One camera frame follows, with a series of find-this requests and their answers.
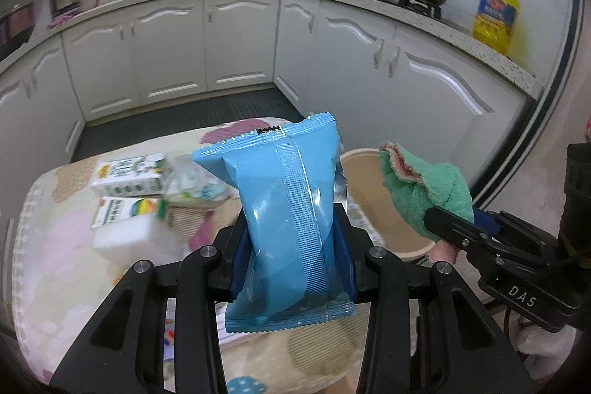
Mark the clear plastic bag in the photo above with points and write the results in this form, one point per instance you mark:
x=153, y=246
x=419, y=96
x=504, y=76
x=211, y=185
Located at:
x=194, y=184

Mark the beige round bin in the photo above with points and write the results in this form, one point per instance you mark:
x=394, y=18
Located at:
x=369, y=191

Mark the white box rainbow print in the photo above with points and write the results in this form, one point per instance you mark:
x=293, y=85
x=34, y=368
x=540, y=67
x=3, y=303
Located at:
x=120, y=214

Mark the floral printed blanket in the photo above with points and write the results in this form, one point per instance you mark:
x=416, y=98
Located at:
x=69, y=283

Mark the pink cloth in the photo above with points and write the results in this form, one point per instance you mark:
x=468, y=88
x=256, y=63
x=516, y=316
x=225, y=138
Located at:
x=60, y=21

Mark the person's right forearm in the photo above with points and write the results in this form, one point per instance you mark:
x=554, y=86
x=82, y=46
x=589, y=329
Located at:
x=545, y=338

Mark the blue snack packet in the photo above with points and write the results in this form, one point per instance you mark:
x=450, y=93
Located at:
x=277, y=214

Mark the green microfibre cloth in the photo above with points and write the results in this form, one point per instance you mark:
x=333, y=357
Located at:
x=429, y=186

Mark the gas stove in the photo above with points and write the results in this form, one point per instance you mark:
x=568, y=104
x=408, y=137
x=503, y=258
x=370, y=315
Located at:
x=415, y=4

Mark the white box green print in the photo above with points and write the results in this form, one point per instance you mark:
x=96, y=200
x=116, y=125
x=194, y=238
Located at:
x=124, y=177

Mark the white foam block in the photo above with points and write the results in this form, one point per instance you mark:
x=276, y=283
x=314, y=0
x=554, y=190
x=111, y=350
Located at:
x=134, y=244

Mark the yellow oil bottle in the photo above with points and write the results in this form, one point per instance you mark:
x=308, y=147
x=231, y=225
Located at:
x=496, y=15

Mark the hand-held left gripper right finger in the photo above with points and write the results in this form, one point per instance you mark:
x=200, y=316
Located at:
x=342, y=264

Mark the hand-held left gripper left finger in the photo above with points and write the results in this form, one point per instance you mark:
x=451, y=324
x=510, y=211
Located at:
x=238, y=269

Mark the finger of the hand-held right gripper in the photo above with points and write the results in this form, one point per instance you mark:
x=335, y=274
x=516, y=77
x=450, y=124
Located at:
x=457, y=230
x=489, y=222

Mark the white kitchen cabinets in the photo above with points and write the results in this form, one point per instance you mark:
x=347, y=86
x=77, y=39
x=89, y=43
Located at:
x=231, y=43

